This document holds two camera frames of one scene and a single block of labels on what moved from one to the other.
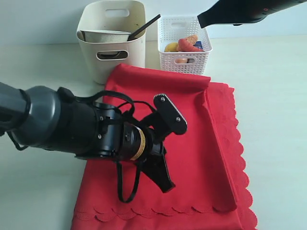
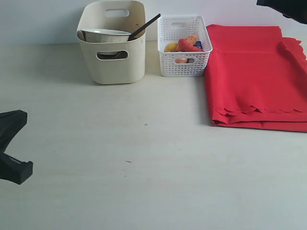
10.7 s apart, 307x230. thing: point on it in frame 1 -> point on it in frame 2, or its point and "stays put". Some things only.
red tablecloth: (205, 159) -> (255, 78)
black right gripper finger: (223, 12) -> (295, 9)
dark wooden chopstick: (143, 28) stays put
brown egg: (181, 60) stays put
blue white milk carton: (198, 44) stays put
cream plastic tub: (124, 16) stays put
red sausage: (183, 45) stays put
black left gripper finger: (154, 167) -> (11, 122)
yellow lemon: (172, 47) stays put
